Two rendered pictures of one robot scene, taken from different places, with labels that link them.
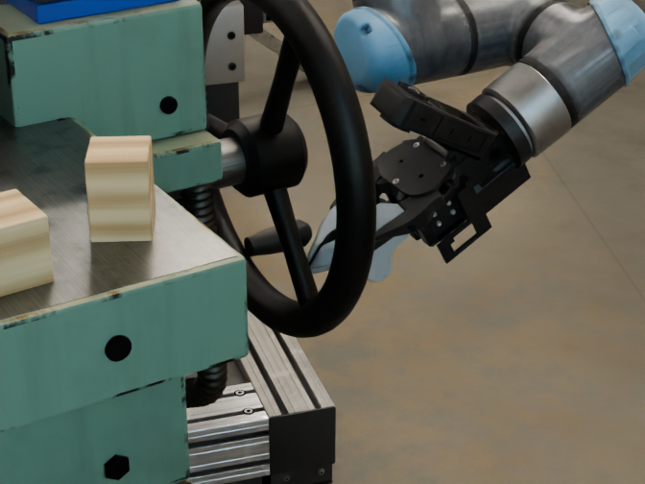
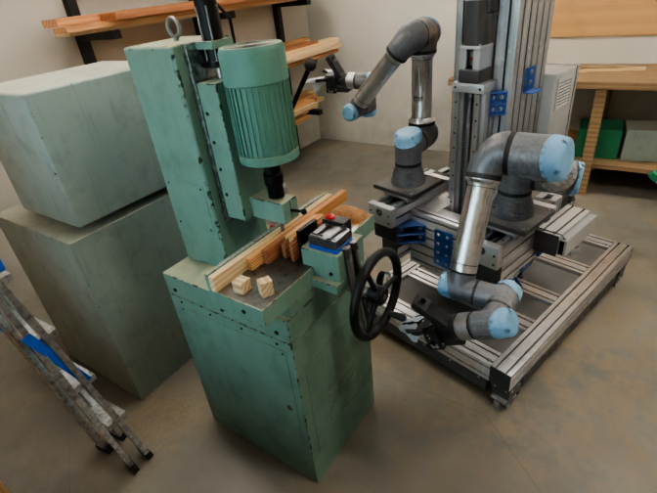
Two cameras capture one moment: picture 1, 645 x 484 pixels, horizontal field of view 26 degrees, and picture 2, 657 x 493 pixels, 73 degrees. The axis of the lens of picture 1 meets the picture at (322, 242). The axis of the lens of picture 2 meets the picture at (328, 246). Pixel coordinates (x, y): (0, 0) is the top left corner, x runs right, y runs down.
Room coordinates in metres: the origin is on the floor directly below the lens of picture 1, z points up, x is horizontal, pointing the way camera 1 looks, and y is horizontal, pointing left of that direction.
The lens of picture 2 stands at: (0.49, -0.90, 1.63)
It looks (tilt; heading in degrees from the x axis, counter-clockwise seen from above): 31 degrees down; 69
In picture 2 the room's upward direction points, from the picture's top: 7 degrees counter-clockwise
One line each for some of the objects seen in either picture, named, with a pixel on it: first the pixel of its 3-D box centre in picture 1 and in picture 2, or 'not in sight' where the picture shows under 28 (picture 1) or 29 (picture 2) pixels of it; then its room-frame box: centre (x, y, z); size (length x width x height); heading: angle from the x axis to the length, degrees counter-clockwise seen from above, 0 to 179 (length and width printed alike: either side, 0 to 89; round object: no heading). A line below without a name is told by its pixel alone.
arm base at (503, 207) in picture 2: not in sight; (513, 200); (1.65, 0.21, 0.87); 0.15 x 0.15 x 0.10
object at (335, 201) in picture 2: not in sight; (302, 225); (0.89, 0.39, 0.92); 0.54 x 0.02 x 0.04; 31
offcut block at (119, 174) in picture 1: (121, 188); (265, 287); (0.67, 0.11, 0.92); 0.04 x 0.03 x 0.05; 3
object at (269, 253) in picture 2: not in sight; (289, 239); (0.82, 0.32, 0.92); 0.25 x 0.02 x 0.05; 31
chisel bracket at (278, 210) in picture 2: not in sight; (275, 207); (0.80, 0.35, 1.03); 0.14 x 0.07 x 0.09; 121
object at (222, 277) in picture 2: not in sight; (279, 236); (0.80, 0.35, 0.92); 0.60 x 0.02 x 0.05; 31
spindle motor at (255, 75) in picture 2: not in sight; (260, 105); (0.81, 0.33, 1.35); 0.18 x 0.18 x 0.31
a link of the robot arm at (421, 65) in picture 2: not in sight; (421, 88); (1.62, 0.75, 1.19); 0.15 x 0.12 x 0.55; 32
